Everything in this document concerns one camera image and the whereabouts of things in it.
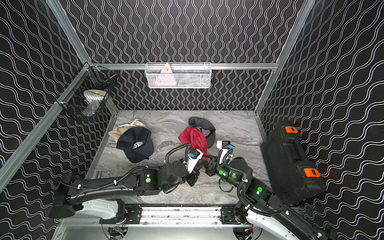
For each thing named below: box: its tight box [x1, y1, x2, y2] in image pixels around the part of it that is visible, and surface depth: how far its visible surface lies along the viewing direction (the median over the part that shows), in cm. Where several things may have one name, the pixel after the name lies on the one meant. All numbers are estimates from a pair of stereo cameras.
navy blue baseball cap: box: [116, 127, 154, 163], surface depth 94 cm
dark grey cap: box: [188, 116, 216, 149], surface depth 112 cm
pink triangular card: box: [154, 63, 177, 86], surface depth 92 cm
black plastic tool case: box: [260, 123, 326, 206], surface depth 70 cm
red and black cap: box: [178, 126, 208, 156], surface depth 69 cm
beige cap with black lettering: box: [108, 119, 146, 138], surface depth 105 cm
